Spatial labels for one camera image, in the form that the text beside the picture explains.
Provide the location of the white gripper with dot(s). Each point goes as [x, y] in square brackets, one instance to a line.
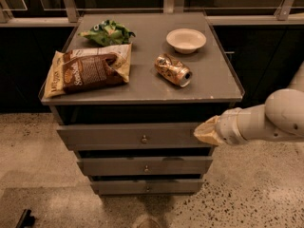
[228, 127]

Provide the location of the grey top drawer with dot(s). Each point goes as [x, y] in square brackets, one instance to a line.
[129, 136]

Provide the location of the grey drawer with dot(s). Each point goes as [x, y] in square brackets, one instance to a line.
[144, 166]
[135, 187]
[129, 136]

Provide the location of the round robot base foot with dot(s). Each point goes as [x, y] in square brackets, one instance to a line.
[146, 222]

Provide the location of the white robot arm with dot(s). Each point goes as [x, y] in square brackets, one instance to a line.
[279, 119]

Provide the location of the grey middle drawer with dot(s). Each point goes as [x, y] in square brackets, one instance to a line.
[144, 166]

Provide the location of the grey drawer cabinet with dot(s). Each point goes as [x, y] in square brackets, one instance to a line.
[150, 99]

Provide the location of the grey bottom drawer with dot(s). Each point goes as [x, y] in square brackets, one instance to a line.
[135, 187]

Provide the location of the crushed orange soda can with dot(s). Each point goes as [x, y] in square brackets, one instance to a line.
[173, 70]

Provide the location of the white ceramic bowl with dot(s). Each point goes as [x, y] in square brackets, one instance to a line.
[185, 40]

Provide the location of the metal railing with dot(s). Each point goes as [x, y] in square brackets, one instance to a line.
[47, 13]

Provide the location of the green crumpled chip bag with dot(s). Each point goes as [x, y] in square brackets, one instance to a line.
[108, 33]

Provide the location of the brown sea salt chip bag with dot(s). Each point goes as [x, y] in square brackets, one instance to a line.
[86, 69]

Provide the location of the black object on floor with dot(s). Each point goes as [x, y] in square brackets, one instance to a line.
[26, 220]

